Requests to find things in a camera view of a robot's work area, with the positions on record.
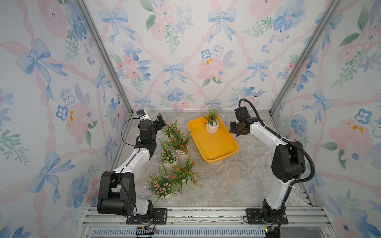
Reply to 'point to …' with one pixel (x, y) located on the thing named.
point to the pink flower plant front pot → (161, 185)
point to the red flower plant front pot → (184, 175)
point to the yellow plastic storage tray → (215, 147)
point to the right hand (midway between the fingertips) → (232, 125)
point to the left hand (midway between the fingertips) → (155, 115)
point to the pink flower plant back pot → (170, 129)
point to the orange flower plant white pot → (212, 121)
